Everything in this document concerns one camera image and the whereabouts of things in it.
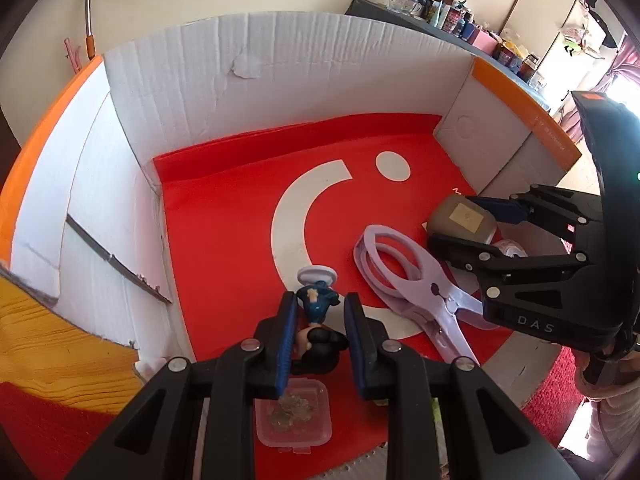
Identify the mop handle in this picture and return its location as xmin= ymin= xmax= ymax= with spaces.
xmin=82 ymin=0 xmax=98 ymax=61

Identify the row of bottles and jars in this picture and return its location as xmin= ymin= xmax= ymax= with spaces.
xmin=340 ymin=0 xmax=551 ymax=86

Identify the black cartoon figurine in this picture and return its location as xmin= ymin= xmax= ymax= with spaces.
xmin=290 ymin=325 xmax=350 ymax=375

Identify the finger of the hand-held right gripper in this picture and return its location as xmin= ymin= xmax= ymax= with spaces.
xmin=427 ymin=233 xmax=590 ymax=302
xmin=466 ymin=184 xmax=605 ymax=247

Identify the brown rounded case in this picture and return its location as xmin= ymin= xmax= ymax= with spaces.
xmin=426 ymin=195 xmax=498 ymax=247

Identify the blue cartoon figurine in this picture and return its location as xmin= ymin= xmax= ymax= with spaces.
xmin=296 ymin=266 xmax=342 ymax=328

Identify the person's right forearm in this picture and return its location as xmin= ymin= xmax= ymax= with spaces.
xmin=575 ymin=350 xmax=640 ymax=466

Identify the pink box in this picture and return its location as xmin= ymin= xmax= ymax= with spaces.
xmin=470 ymin=27 xmax=501 ymax=56

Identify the red knitted blanket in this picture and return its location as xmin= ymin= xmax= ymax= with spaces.
xmin=0 ymin=345 xmax=586 ymax=480

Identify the white wardrobe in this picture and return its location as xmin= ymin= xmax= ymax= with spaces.
xmin=500 ymin=0 xmax=621 ymax=106

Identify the pink curtain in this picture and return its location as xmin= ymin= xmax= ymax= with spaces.
xmin=605 ymin=35 xmax=640 ymax=91

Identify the orange and white cardboard box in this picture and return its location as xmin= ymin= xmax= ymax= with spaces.
xmin=0 ymin=10 xmax=585 ymax=480

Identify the large purple plastic clip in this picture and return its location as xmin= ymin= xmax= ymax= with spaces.
xmin=353 ymin=224 xmax=501 ymax=367

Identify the red liner with white print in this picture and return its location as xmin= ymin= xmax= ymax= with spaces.
xmin=152 ymin=114 xmax=516 ymax=466

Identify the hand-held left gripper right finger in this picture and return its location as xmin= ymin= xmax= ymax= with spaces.
xmin=344 ymin=291 xmax=581 ymax=480

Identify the small clear plastic box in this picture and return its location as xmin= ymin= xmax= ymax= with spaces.
xmin=254 ymin=379 xmax=333 ymax=453

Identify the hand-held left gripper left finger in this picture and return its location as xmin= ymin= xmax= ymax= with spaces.
xmin=65 ymin=290 xmax=301 ymax=480

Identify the pink and green hanging toy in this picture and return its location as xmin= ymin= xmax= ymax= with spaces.
xmin=562 ymin=27 xmax=603 ymax=56

